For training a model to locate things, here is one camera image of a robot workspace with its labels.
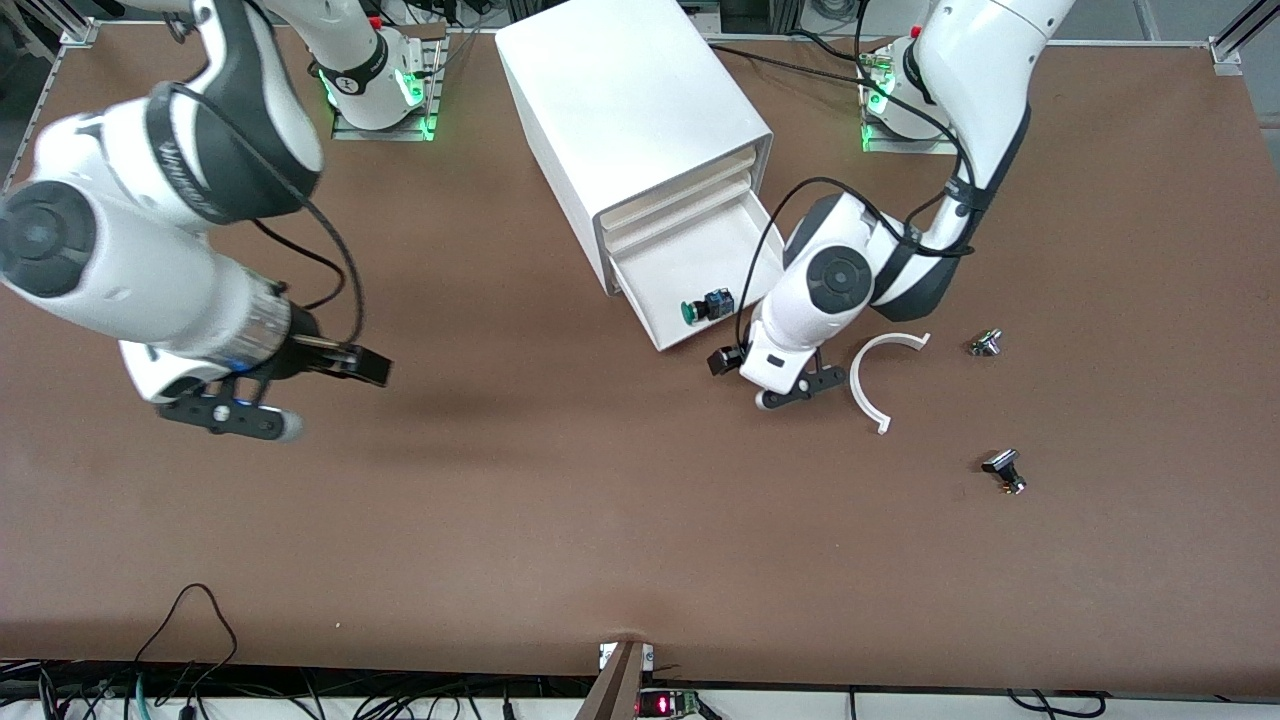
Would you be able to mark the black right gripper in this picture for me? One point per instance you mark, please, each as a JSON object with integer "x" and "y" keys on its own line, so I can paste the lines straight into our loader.
{"x": 312, "y": 356}

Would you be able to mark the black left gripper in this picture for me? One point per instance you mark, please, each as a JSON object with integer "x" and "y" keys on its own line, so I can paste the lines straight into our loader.
{"x": 722, "y": 360}

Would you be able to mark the green push button switch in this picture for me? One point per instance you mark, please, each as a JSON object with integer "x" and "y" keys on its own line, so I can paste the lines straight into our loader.
{"x": 705, "y": 306}

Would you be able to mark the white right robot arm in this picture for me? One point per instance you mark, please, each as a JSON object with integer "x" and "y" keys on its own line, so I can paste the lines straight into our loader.
{"x": 130, "y": 270}

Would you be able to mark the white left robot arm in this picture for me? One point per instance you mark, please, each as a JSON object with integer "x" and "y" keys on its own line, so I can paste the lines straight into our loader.
{"x": 990, "y": 80}

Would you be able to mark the white curved plastic arc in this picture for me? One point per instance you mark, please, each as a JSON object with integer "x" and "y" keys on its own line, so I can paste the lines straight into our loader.
{"x": 855, "y": 380}

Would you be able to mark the black device with red light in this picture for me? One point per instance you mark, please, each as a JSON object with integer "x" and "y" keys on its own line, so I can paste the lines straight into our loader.
{"x": 665, "y": 704}

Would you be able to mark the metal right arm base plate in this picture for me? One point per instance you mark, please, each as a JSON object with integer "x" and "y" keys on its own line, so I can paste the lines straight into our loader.
{"x": 345, "y": 133}

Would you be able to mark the small silver knob switch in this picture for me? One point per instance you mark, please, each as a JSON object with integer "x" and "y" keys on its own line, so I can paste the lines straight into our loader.
{"x": 985, "y": 343}

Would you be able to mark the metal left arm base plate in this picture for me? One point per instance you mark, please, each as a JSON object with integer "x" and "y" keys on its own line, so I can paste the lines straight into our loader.
{"x": 890, "y": 146}

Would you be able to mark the black key switch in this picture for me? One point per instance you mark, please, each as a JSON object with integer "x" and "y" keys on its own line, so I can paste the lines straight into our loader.
{"x": 1003, "y": 467}

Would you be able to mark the white metal bracket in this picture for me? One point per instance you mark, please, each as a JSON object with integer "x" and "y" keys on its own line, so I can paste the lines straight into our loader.
{"x": 605, "y": 655}

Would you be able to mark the wooden post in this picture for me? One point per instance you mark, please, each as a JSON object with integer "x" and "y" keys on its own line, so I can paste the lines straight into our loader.
{"x": 612, "y": 690}

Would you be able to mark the aluminium frame profile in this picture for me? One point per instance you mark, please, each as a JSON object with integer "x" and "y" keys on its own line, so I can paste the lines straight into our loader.
{"x": 1225, "y": 50}
{"x": 80, "y": 30}

